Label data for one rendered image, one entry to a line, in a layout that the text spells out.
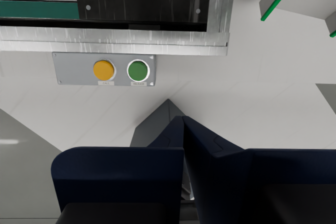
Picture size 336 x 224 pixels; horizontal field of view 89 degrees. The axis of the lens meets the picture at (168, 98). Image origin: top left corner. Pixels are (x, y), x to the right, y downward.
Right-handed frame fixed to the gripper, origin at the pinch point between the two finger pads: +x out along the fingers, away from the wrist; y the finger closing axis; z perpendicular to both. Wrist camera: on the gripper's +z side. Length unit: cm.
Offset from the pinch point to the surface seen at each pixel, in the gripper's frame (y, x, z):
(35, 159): 118, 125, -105
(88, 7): 14.9, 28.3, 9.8
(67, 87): 27.8, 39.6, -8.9
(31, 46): 27.6, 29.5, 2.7
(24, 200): 140, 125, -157
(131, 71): 7.8, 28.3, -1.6
